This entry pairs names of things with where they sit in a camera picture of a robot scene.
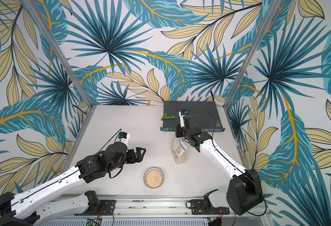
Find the oatmeal bag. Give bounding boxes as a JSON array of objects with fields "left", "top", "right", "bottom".
[{"left": 171, "top": 137, "right": 187, "bottom": 165}]

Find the patterned breakfast bowl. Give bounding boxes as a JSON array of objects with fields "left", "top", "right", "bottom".
[{"left": 143, "top": 168, "right": 164, "bottom": 188}]

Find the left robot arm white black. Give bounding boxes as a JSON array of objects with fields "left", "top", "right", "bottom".
[{"left": 0, "top": 142, "right": 146, "bottom": 226}]

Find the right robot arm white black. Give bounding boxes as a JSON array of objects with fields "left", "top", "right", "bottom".
[{"left": 175, "top": 110, "right": 266, "bottom": 216}]

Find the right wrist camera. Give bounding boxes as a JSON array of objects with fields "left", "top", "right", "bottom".
[{"left": 178, "top": 109, "right": 189, "bottom": 128}]

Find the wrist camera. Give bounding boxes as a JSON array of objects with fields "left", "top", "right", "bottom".
[
  {"left": 116, "top": 132, "right": 130, "bottom": 143},
  {"left": 178, "top": 109, "right": 189, "bottom": 128}
]

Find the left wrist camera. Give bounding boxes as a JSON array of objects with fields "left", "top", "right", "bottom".
[{"left": 116, "top": 132, "right": 130, "bottom": 143}]

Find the grey network switch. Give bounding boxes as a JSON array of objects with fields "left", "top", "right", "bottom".
[{"left": 160, "top": 101, "right": 224, "bottom": 132}]

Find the green T-handle tool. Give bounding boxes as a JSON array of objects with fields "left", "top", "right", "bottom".
[{"left": 161, "top": 113, "right": 175, "bottom": 121}]

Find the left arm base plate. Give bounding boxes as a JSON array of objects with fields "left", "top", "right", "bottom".
[{"left": 75, "top": 200, "right": 116, "bottom": 216}]

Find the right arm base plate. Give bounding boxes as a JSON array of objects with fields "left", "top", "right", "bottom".
[{"left": 186, "top": 199, "right": 230, "bottom": 215}]

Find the right aluminium frame post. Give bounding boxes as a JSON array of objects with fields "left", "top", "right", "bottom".
[{"left": 224, "top": 1, "right": 281, "bottom": 112}]

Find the aluminium frame post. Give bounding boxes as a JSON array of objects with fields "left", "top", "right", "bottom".
[
  {"left": 23, "top": 0, "right": 93, "bottom": 109},
  {"left": 224, "top": 1, "right": 281, "bottom": 112}
]

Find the left aluminium frame post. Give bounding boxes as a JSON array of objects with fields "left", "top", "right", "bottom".
[{"left": 23, "top": 0, "right": 93, "bottom": 109}]

